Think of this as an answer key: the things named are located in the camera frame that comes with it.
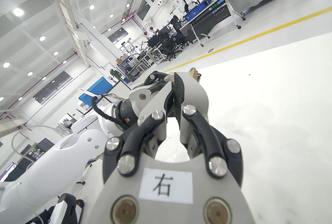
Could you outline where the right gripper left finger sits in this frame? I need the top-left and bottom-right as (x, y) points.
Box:
(105, 81), (173, 177)

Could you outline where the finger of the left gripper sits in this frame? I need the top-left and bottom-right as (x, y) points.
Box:
(142, 71), (174, 95)

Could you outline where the black office chair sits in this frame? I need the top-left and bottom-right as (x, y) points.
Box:
(166, 15), (190, 60)

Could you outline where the black corrugated cable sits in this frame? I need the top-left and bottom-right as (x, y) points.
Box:
(91, 97), (130, 130)

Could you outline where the long desk with dark panel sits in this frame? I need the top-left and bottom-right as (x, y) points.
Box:
(179, 0), (235, 48)

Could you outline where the thin white cable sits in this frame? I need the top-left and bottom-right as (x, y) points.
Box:
(11, 125), (76, 158)

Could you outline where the brass padlock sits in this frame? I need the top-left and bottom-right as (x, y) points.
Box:
(189, 68), (202, 80)

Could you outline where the blue plastic crate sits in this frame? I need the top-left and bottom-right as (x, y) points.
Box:
(185, 0), (226, 21)

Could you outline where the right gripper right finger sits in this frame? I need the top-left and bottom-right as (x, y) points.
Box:
(173, 71), (243, 180)

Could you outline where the blue flat panel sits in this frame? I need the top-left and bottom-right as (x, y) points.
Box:
(79, 77), (115, 106)

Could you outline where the potted green plant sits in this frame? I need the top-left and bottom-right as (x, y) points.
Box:
(109, 69), (123, 83)

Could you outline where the robot body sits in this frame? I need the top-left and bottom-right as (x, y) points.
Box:
(31, 193), (85, 224)

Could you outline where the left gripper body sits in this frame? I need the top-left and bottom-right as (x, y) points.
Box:
(115, 87), (167, 132)

